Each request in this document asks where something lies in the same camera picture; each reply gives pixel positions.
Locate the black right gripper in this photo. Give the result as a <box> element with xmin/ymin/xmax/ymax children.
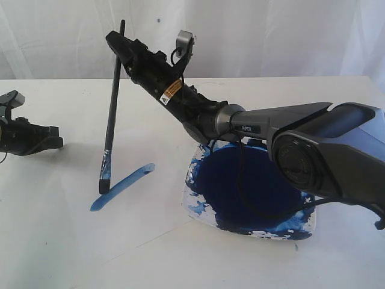
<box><xmin>105</xmin><ymin>31</ymin><xmax>186</xmax><ymax>105</ymax></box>

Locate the white square paint plate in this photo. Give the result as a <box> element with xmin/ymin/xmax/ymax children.
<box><xmin>182</xmin><ymin>139</ymin><xmax>316</xmax><ymax>240</ymax></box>

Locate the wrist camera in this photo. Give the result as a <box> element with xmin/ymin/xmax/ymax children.
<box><xmin>0</xmin><ymin>90</ymin><xmax>25</xmax><ymax>120</ymax></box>
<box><xmin>170</xmin><ymin>30</ymin><xmax>195</xmax><ymax>78</ymax></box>

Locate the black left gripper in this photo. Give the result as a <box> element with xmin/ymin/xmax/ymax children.
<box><xmin>1</xmin><ymin>117</ymin><xmax>64</xmax><ymax>156</ymax></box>

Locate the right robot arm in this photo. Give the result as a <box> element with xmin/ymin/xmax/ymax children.
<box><xmin>106</xmin><ymin>31</ymin><xmax>384</xmax><ymax>230</ymax></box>

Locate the white backdrop cloth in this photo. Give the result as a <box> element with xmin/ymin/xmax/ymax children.
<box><xmin>0</xmin><ymin>0</ymin><xmax>385</xmax><ymax>81</ymax></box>

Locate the white paper sheet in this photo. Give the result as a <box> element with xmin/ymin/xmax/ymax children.
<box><xmin>58</xmin><ymin>141</ymin><xmax>192</xmax><ymax>263</ymax></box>

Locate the black paintbrush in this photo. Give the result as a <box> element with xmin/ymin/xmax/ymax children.
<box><xmin>98</xmin><ymin>20</ymin><xmax>126</xmax><ymax>194</ymax></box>

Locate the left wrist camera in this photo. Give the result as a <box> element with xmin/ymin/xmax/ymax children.
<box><xmin>0</xmin><ymin>90</ymin><xmax>25</xmax><ymax>120</ymax></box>

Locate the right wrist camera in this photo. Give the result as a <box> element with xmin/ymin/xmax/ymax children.
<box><xmin>170</xmin><ymin>30</ymin><xmax>195</xmax><ymax>78</ymax></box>

